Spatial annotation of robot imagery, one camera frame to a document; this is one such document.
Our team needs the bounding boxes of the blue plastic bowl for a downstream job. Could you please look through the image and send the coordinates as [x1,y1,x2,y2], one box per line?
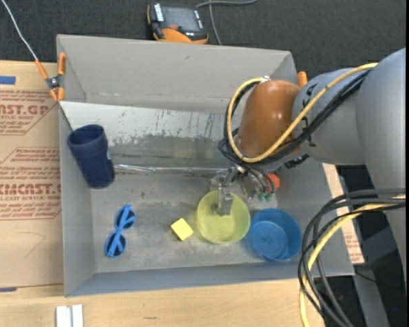
[246,207,303,263]

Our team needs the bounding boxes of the blue sunglasses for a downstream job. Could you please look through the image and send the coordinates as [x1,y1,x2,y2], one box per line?
[104,203,137,259]

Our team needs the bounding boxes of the brown cardboard board red print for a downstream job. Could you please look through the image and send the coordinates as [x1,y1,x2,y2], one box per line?
[0,59,66,291]

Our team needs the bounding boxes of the dark blue plastic cup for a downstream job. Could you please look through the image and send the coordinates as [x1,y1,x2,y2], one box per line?
[67,124,117,189]

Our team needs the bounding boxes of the yellow-green plastic bowl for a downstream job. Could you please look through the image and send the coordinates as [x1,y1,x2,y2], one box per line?
[196,189,252,245]

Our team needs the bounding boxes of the grey metal bin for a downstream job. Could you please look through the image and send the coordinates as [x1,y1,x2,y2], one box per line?
[56,34,356,298]

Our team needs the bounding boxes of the yellow sponge block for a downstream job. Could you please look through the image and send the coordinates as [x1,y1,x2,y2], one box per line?
[170,217,195,242]

